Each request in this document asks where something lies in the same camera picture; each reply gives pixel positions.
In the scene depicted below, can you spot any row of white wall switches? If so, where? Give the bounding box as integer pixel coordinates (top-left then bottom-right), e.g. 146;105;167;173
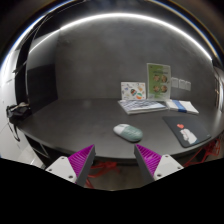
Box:
170;77;192;92

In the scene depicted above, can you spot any white and green computer mouse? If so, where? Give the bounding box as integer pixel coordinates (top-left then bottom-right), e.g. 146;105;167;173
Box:
112;123;144;143

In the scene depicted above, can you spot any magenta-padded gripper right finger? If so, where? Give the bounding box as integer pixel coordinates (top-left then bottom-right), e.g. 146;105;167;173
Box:
133;143;185;185

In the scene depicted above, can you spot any black bag with strap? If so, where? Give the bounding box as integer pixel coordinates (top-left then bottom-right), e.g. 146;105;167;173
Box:
5;102;33;143

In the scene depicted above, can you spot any white ceiling light strip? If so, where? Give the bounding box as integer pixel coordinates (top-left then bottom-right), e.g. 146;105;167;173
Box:
0;12;214;84

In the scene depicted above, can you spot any white booklet with blue band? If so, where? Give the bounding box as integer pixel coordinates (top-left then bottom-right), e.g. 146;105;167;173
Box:
165;99;200;115

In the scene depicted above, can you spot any red metal chair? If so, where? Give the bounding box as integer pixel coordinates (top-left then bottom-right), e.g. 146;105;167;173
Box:
85;161;121;189
183;137;223;168

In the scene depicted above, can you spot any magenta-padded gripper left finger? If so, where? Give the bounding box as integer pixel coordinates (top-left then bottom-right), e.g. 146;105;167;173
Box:
45;143;97;188

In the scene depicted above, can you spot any green upright food flyer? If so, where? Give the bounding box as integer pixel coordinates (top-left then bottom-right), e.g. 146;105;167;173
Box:
146;62;172;101

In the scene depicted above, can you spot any white card with colourful stickers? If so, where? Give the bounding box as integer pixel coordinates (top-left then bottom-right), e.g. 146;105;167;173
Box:
120;81;147;101

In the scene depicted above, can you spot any grey and white magazine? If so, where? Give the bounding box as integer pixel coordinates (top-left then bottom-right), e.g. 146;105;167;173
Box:
117;98;168;116

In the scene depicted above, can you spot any black mouse pad with heart print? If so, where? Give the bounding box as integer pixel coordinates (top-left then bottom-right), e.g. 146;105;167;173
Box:
162;115;212;149

